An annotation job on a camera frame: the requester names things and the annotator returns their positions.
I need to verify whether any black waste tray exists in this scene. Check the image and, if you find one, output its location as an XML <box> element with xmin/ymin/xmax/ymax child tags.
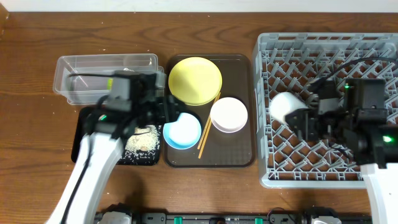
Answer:
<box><xmin>70</xmin><ymin>106</ymin><xmax>162</xmax><ymax>166</ymax></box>

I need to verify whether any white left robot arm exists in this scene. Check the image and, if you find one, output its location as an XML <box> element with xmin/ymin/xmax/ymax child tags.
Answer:
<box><xmin>48</xmin><ymin>70</ymin><xmax>185</xmax><ymax>223</ymax></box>

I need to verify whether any pink bowl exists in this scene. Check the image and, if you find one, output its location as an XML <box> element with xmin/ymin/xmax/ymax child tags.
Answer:
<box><xmin>210</xmin><ymin>97</ymin><xmax>248</xmax><ymax>133</ymax></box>

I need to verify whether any wooden chopstick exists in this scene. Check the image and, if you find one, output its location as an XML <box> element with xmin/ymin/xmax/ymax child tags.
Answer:
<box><xmin>197</xmin><ymin>93</ymin><xmax>221</xmax><ymax>159</ymax></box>
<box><xmin>197</xmin><ymin>92</ymin><xmax>221</xmax><ymax>149</ymax></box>

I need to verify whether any grey dishwasher rack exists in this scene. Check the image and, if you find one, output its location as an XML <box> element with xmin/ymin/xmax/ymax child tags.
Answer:
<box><xmin>253</xmin><ymin>33</ymin><xmax>397</xmax><ymax>189</ymax></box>

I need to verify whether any rice pile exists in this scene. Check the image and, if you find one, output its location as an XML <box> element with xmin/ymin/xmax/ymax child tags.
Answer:
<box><xmin>118</xmin><ymin>125</ymin><xmax>161</xmax><ymax>166</ymax></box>

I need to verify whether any blue bowl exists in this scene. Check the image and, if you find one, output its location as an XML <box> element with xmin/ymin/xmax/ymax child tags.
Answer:
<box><xmin>163</xmin><ymin>113</ymin><xmax>201</xmax><ymax>150</ymax></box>

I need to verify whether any brown serving tray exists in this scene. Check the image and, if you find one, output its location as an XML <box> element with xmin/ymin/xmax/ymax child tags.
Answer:
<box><xmin>161</xmin><ymin>54</ymin><xmax>256</xmax><ymax>168</ymax></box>

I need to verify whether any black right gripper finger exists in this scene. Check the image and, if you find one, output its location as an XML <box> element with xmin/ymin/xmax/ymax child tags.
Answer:
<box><xmin>285</xmin><ymin>108</ymin><xmax>307</xmax><ymax>137</ymax></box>
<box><xmin>304</xmin><ymin>111</ymin><xmax>319</xmax><ymax>141</ymax></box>

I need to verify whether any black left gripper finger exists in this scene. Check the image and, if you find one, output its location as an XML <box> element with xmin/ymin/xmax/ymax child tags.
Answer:
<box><xmin>157</xmin><ymin>96</ymin><xmax>169</xmax><ymax>123</ymax></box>
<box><xmin>167</xmin><ymin>95</ymin><xmax>185</xmax><ymax>122</ymax></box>

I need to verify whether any black rail at table edge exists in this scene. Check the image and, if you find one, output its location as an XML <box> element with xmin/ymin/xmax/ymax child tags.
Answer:
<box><xmin>93</xmin><ymin>203</ymin><xmax>374</xmax><ymax>224</ymax></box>

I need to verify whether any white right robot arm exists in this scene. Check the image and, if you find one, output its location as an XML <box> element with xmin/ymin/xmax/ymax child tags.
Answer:
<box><xmin>284</xmin><ymin>78</ymin><xmax>397</xmax><ymax>223</ymax></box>

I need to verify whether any yellow plate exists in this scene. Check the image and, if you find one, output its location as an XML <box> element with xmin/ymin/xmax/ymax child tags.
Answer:
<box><xmin>168</xmin><ymin>57</ymin><xmax>223</xmax><ymax>106</ymax></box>

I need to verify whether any clear plastic waste bin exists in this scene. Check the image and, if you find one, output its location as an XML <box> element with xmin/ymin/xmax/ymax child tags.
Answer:
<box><xmin>53</xmin><ymin>54</ymin><xmax>164</xmax><ymax>105</ymax></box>

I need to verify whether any white green cup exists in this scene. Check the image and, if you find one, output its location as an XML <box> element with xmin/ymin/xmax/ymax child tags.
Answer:
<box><xmin>269</xmin><ymin>92</ymin><xmax>308</xmax><ymax>124</ymax></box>

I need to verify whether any green snack wrapper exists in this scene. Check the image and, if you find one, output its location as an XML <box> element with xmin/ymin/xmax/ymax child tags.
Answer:
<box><xmin>107</xmin><ymin>78</ymin><xmax>113</xmax><ymax>90</ymax></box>

